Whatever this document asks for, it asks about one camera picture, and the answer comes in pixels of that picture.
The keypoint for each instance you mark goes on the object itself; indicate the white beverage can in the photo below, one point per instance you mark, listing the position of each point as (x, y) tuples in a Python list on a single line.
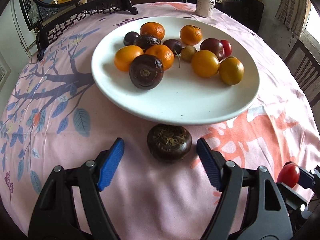
[(204, 8)]

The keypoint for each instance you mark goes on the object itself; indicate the dark red plum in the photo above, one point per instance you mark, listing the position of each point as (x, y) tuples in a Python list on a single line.
[(215, 46)]

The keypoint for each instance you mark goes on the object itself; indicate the white oval plate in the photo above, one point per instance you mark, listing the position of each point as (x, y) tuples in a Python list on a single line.
[(181, 98)]

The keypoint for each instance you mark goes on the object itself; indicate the yellow orange round fruit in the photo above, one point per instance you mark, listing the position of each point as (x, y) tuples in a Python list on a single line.
[(205, 63)]

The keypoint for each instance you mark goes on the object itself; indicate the beige window curtain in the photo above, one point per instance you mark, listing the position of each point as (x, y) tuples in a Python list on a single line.
[(294, 14)]

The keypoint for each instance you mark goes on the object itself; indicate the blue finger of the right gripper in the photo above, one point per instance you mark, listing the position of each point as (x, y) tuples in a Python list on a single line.
[(309, 180), (293, 200)]

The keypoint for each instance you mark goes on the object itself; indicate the large bumpy orange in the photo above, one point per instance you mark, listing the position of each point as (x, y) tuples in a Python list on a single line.
[(163, 53)]

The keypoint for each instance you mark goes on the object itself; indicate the small mandarin orange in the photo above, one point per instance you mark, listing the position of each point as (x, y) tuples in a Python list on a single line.
[(154, 29)]

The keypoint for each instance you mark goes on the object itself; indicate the dark cherry with stem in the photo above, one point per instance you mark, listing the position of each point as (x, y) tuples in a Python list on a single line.
[(130, 37)]

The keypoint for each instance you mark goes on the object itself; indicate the greenish yellow round fruit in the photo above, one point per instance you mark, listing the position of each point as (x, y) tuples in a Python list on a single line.
[(231, 71)]

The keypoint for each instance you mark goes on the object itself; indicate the round deer screen ornament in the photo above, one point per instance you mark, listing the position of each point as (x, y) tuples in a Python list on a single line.
[(48, 19)]

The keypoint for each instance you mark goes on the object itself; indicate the red cherry tomato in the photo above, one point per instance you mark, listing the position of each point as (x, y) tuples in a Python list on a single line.
[(227, 48), (289, 175)]

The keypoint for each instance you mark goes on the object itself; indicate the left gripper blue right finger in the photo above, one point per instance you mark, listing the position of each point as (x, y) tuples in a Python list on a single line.
[(212, 162)]

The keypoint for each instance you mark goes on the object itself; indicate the pink printed tablecloth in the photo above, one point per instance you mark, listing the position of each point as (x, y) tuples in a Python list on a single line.
[(56, 115)]

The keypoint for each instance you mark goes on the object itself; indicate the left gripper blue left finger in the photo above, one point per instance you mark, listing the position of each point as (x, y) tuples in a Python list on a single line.
[(108, 163)]

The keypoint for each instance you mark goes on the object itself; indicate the dark wooden chair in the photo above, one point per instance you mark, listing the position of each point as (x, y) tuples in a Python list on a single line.
[(307, 72)]

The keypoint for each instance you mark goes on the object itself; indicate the smooth orange fruit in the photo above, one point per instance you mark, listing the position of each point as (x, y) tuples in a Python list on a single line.
[(124, 57)]

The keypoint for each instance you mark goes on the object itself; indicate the mandarin with stem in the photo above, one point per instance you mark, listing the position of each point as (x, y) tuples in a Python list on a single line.
[(191, 35)]

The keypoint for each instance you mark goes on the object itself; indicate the tan longan fruit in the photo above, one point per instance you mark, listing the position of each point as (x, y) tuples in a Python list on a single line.
[(187, 53)]

